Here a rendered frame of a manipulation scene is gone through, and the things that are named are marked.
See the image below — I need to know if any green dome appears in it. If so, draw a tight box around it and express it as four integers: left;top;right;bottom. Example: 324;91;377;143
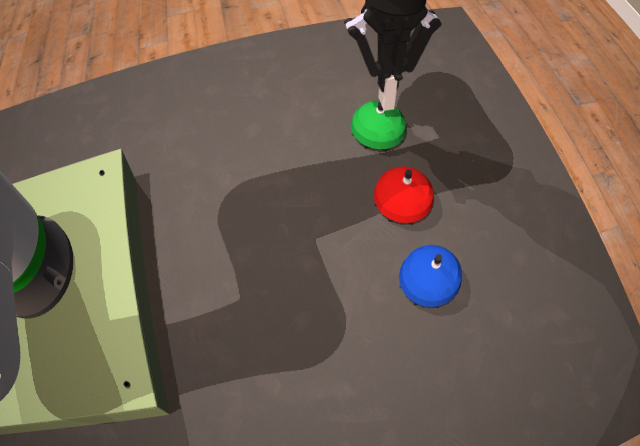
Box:
351;101;406;152

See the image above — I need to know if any blue dome bell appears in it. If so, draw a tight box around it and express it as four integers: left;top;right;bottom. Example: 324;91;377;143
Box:
399;245;462;308

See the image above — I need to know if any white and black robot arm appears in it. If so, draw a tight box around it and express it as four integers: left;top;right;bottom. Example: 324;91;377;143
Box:
0;171;73;401

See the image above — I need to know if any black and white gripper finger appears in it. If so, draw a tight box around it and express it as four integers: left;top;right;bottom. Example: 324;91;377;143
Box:
344;11;394;111
389;11;441;110

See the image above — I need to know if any red dome bell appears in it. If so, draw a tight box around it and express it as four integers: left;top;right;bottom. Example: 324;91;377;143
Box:
374;167;434;225

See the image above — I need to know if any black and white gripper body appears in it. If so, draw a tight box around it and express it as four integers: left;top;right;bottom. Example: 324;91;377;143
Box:
361;0;428;35

